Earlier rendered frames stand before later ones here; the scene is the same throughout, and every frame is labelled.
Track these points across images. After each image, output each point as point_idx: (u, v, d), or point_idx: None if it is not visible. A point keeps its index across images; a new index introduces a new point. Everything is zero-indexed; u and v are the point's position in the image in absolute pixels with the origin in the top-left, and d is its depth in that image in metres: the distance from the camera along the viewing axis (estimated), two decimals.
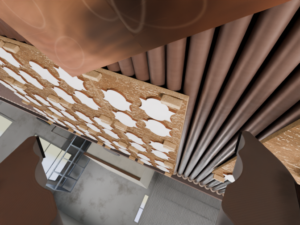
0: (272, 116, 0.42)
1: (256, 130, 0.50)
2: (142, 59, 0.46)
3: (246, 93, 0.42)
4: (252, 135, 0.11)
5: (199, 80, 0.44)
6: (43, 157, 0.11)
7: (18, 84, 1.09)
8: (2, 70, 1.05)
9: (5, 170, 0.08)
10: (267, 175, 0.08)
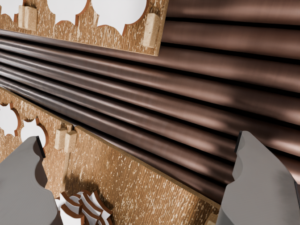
0: (150, 147, 0.41)
1: (120, 134, 0.45)
2: None
3: (171, 119, 0.40)
4: (252, 135, 0.11)
5: (186, 69, 0.36)
6: (43, 157, 0.11)
7: None
8: None
9: (5, 170, 0.08)
10: (267, 175, 0.08)
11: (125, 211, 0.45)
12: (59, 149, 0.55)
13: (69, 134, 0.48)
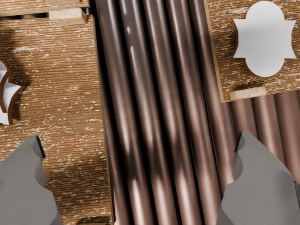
0: (126, 132, 0.36)
1: (119, 89, 0.36)
2: (287, 129, 0.38)
3: (163, 137, 0.38)
4: (252, 135, 0.11)
5: (216, 133, 0.38)
6: (43, 157, 0.11)
7: None
8: None
9: (5, 170, 0.08)
10: (267, 175, 0.08)
11: (26, 138, 0.34)
12: None
13: (82, 15, 0.32)
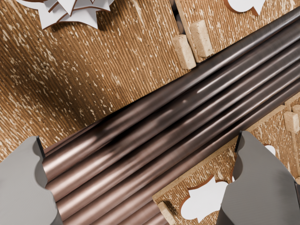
0: (93, 143, 0.35)
1: (131, 119, 0.36)
2: None
3: (102, 168, 0.39)
4: (252, 135, 0.11)
5: (125, 204, 0.43)
6: (43, 157, 0.11)
7: None
8: None
9: (5, 170, 0.08)
10: (267, 175, 0.08)
11: (32, 47, 0.26)
12: (197, 6, 0.31)
13: (189, 69, 0.32)
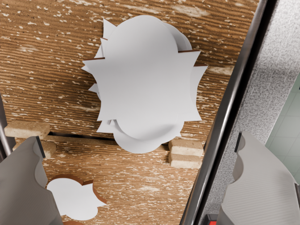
0: None
1: None
2: None
3: None
4: (252, 135, 0.11)
5: None
6: (43, 157, 0.11)
7: None
8: None
9: (5, 170, 0.08)
10: (267, 175, 0.08)
11: None
12: (68, 153, 0.34)
13: (4, 128, 0.28)
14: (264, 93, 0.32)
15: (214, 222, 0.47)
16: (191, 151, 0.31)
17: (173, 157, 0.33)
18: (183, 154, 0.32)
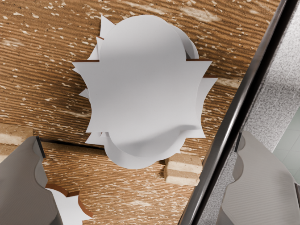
0: None
1: None
2: None
3: None
4: (252, 135, 0.11)
5: None
6: (43, 157, 0.11)
7: None
8: None
9: (5, 170, 0.08)
10: (267, 175, 0.08)
11: None
12: (53, 162, 0.30)
13: None
14: (271, 110, 0.30)
15: None
16: (189, 168, 0.29)
17: (168, 172, 0.30)
18: (180, 170, 0.29)
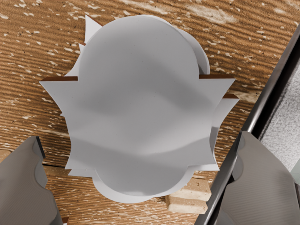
0: None
1: None
2: None
3: None
4: (252, 135, 0.11)
5: None
6: (43, 157, 0.11)
7: None
8: None
9: (5, 170, 0.08)
10: (267, 175, 0.08)
11: None
12: None
13: None
14: (291, 126, 0.26)
15: None
16: (196, 195, 0.24)
17: (172, 199, 0.26)
18: (185, 197, 0.24)
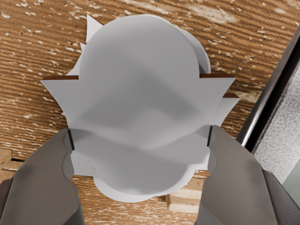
0: None
1: None
2: None
3: None
4: (222, 129, 0.12)
5: None
6: (72, 150, 0.12)
7: None
8: None
9: (38, 158, 0.09)
10: (239, 165, 0.09)
11: None
12: None
13: None
14: (291, 126, 0.26)
15: None
16: (196, 194, 0.24)
17: (172, 198, 0.26)
18: (185, 197, 0.25)
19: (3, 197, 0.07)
